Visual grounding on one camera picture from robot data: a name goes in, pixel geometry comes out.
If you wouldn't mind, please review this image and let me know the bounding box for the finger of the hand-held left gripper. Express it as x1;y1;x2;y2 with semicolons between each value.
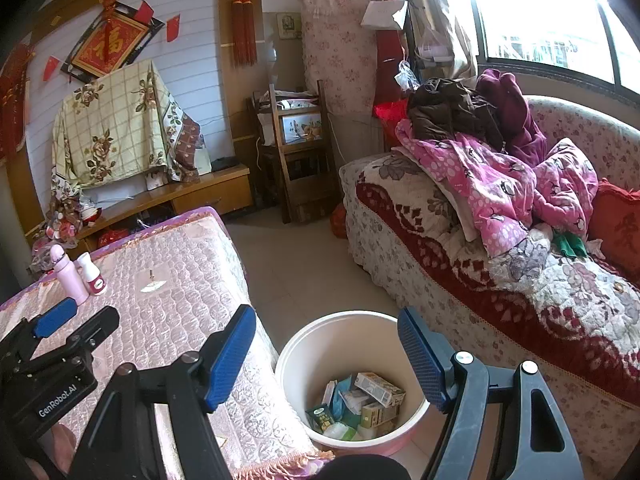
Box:
0;298;78;361
25;306;121;371

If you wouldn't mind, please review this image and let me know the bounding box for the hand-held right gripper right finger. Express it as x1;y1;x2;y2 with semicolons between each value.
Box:
397;306;585;480

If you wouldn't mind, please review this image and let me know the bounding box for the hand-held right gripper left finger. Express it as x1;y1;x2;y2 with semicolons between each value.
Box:
67;304;257;480

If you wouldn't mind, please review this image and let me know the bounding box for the long white printed carton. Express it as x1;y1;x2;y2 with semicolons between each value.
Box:
354;371;407;408

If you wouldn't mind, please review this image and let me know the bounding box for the small yellow green box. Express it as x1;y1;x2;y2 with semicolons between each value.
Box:
360;402;399;429

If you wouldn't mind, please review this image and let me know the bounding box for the blue packet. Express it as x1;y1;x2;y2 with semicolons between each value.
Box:
332;379;373;416

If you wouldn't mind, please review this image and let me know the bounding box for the white plastic bucket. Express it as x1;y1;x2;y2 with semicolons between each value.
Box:
275;311;431;457

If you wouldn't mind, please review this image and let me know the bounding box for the dark green packet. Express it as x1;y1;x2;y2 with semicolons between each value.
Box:
306;405;336;434

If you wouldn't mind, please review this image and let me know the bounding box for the light green packet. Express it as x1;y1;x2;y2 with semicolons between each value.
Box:
322;422;359;442

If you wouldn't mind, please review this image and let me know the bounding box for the person's left hand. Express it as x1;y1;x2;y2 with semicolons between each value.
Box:
50;425;78;476

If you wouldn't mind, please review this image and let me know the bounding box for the pink thermos bottle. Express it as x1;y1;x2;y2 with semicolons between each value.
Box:
48;245;90;307

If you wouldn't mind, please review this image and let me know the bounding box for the white bottle with pink label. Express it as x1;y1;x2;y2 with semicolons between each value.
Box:
75;251;108;297

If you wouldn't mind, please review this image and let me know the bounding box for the artificial flower bunch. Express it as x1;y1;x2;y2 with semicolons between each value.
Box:
31;194;82;262

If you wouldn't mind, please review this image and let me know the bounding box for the pink quilted tablecloth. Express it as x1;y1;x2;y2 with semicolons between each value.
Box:
0;206;334;480

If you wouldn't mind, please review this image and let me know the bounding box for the floral sofa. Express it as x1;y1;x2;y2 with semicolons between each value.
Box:
339;95;640;480

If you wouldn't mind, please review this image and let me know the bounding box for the red bag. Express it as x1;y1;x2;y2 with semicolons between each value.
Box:
329;204;349;239

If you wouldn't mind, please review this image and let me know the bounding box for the wooden cabinet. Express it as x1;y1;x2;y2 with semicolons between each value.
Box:
30;162;253;257

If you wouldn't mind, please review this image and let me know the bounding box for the pink spotted blanket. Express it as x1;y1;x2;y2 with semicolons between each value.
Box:
394;120;599;259

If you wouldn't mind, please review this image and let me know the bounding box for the green cloth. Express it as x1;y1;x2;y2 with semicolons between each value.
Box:
552;232;589;259

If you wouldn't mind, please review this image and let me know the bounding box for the wooden chair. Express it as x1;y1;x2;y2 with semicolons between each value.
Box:
247;80;342;224

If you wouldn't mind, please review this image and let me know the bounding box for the cream floral cloth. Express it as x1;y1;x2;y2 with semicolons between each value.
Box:
51;59;204;192

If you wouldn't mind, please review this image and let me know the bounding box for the red cushion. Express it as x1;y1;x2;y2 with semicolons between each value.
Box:
587;179;640;272

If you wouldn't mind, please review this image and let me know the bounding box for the picture printed box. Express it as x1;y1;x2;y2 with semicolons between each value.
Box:
277;110;324;144

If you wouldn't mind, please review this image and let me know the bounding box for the brown jacket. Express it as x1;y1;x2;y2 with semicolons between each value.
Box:
407;78;506;152

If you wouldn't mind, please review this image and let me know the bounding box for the purple garment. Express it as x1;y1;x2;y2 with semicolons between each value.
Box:
475;69;549;167

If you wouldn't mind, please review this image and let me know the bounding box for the red hanging garment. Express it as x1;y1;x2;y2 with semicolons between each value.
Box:
372;30;409;113

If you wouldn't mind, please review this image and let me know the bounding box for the floral covered tall appliance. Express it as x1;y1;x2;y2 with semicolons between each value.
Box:
300;0;387;157

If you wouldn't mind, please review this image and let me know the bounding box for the clear plastic bag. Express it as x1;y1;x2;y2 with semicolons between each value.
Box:
414;25;454;62

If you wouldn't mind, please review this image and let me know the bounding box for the white paper bag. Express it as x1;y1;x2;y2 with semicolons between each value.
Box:
361;0;409;32

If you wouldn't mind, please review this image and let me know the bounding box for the curtain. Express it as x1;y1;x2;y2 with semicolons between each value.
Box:
400;0;482;82

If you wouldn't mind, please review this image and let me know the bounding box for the window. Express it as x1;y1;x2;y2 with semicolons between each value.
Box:
470;0;640;97

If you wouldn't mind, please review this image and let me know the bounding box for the red wall hanging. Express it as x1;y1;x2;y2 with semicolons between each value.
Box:
0;44;32;162

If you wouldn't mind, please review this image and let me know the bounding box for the framed red wall picture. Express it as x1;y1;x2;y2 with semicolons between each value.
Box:
61;2;166;84

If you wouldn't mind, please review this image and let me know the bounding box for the small wall picture frame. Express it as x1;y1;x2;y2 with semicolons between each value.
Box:
276;12;303;41

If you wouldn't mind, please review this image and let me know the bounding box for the red knot wall decoration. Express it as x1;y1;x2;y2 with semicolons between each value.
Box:
204;0;277;69

